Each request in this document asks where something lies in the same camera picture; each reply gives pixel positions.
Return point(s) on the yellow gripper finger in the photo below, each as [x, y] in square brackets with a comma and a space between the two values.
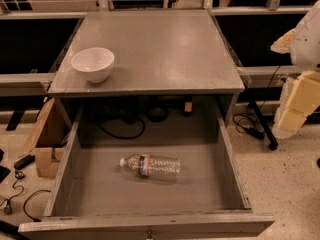
[299, 99]
[283, 44]

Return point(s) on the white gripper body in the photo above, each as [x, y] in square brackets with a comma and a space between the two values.
[307, 47]

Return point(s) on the clear plastic water bottle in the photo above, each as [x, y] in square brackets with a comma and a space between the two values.
[151, 166]

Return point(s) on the open grey wooden drawer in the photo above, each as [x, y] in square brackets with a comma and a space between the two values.
[94, 199]

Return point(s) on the black metal table leg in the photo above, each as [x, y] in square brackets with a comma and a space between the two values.
[273, 144]

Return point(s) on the white ceramic bowl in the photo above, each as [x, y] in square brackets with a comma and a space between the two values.
[93, 64]

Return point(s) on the brown cardboard box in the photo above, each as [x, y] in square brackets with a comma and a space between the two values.
[47, 140]

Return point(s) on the black device on floor left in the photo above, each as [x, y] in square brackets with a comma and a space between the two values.
[23, 162]

